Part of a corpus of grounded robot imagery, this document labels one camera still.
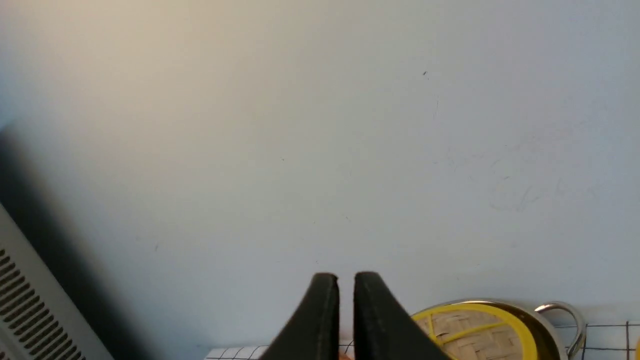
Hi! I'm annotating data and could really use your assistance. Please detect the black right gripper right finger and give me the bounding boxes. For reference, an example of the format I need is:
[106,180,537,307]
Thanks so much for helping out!
[353,271,448,360]

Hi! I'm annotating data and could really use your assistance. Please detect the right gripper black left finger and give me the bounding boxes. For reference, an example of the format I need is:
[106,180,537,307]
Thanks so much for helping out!
[260,273,340,360]

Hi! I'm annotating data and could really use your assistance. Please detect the woven bamboo steamer lid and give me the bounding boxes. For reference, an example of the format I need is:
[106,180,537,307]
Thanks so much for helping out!
[411,302,539,360]

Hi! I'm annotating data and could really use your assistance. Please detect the stainless steel pot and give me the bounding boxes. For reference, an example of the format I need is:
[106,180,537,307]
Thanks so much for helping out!
[411,299,587,360]

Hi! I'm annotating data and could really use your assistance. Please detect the yellow banana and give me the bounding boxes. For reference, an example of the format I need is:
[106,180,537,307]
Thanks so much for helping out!
[634,338,640,360]

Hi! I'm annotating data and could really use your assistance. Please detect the grey vented appliance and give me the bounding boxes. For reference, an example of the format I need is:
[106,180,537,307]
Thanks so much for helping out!
[0,208,112,360]

